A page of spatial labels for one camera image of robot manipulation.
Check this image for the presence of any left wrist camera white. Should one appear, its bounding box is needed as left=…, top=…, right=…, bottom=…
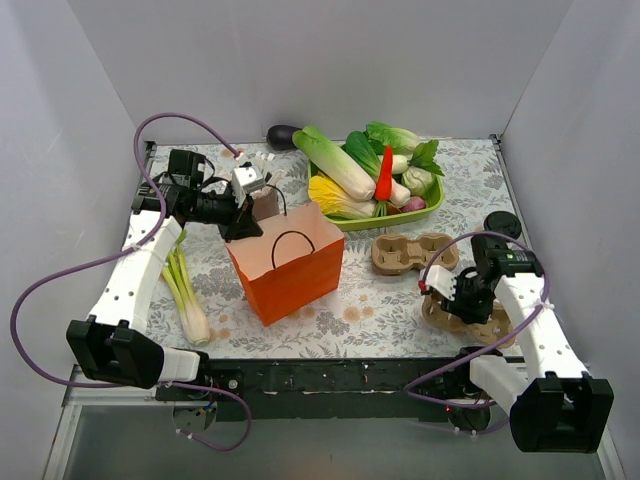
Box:
left=231, top=164, right=266, bottom=205

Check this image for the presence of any grey straw holder cup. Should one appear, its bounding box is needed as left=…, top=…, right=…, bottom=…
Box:
left=251, top=187, right=280, bottom=221

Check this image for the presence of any leafy green herb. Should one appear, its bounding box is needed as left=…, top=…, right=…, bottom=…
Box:
left=409, top=139, right=444, bottom=176

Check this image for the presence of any orange carrot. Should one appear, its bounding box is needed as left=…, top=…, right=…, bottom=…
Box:
left=375, top=145, right=393, bottom=202

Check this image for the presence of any yellow cabbage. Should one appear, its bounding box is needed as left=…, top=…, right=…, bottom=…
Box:
left=308, top=175, right=376, bottom=220

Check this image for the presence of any dark purple eggplant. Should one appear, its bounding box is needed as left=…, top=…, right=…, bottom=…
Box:
left=266, top=124, right=300, bottom=151

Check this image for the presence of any bok choy dark green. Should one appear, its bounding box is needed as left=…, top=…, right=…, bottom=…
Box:
left=342, top=131, right=382, bottom=181

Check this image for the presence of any green plastic basket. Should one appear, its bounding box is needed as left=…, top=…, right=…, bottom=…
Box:
left=308, top=162, right=444, bottom=232

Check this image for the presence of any pale green round cabbage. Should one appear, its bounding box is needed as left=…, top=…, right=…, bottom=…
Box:
left=402, top=166, right=435, bottom=197

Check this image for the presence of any white radish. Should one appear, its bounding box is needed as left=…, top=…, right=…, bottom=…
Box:
left=390, top=154, right=411, bottom=207

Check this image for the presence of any black plastic cup lid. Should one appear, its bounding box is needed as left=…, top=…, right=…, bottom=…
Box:
left=483, top=211, right=522, bottom=239

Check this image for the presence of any orange paper bag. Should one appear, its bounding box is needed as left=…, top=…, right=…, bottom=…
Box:
left=226, top=202, right=345, bottom=326

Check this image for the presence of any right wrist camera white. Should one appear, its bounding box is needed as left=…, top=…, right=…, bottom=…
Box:
left=419, top=265, right=457, bottom=300

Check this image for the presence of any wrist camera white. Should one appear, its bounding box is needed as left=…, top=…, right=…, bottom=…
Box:
left=231, top=164, right=266, bottom=205
left=419, top=265, right=457, bottom=300

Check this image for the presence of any green celery stalk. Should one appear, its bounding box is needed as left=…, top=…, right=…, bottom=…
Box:
left=162, top=230, right=211, bottom=346

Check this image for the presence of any purple onion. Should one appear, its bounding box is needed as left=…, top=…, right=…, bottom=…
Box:
left=401, top=196, right=426, bottom=213

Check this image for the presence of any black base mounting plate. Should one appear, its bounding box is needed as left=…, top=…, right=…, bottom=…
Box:
left=155, top=358, right=499, bottom=430

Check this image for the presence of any napa cabbage long green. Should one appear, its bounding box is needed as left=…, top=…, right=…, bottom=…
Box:
left=292, top=126, right=375, bottom=201

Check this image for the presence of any cardboard cup carrier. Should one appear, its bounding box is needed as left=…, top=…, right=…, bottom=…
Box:
left=371, top=233, right=452, bottom=276
left=422, top=294, right=512, bottom=345

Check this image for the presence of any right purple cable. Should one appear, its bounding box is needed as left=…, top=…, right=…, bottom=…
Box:
left=403, top=230, right=554, bottom=436

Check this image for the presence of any aluminium frame rail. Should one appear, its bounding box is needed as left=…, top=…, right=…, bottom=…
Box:
left=62, top=362, right=604, bottom=407

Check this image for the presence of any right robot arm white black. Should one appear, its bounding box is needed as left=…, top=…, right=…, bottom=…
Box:
left=443, top=232, right=614, bottom=453

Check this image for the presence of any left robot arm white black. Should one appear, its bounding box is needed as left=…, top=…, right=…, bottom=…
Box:
left=66, top=149, right=266, bottom=400

